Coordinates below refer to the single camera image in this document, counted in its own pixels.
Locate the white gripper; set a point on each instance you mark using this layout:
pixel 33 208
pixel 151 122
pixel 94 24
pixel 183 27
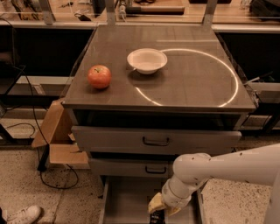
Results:
pixel 171 199

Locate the black rxbar chocolate wrapper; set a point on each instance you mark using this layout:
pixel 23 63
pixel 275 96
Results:
pixel 157 217

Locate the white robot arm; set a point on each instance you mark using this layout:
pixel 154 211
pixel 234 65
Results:
pixel 190 171

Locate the open bottom drawer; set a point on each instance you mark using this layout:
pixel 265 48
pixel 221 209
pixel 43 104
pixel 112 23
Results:
pixel 126 199

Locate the middle grey drawer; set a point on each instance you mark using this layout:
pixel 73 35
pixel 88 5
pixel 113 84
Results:
pixel 130 168

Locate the grey drawer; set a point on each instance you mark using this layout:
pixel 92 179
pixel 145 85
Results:
pixel 130 168
pixel 155 141

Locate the top grey drawer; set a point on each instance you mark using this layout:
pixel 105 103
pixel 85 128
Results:
pixel 155 141

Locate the grey drawer cabinet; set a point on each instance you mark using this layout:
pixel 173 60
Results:
pixel 198 88

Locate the brown cardboard box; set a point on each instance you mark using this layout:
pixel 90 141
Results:
pixel 55 132

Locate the white sneaker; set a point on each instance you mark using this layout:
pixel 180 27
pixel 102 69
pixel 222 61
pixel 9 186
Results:
pixel 27 215

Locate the red apple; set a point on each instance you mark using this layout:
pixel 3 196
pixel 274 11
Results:
pixel 99 76

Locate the white bowl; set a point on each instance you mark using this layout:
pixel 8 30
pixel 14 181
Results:
pixel 147 60

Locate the low metal shelf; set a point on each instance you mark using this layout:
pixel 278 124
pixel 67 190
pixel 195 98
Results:
pixel 33 90

